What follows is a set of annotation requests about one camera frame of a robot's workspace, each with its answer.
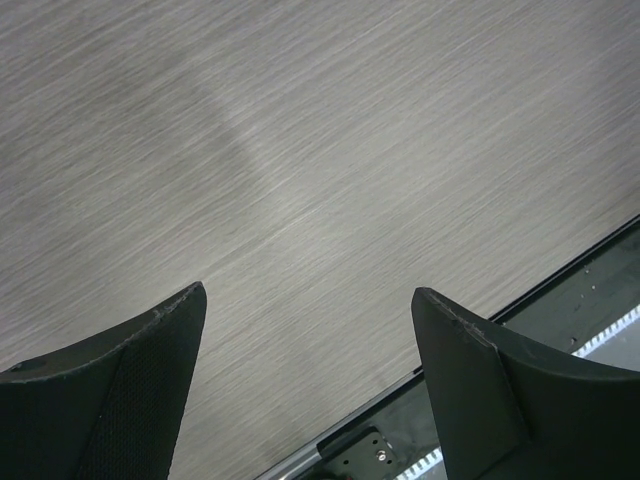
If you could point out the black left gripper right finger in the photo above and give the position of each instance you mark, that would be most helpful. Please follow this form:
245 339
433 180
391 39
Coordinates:
508 407

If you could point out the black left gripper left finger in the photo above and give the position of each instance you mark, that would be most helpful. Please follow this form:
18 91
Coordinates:
109 406

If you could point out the white slotted cable duct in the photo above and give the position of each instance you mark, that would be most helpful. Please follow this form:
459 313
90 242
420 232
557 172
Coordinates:
423 467

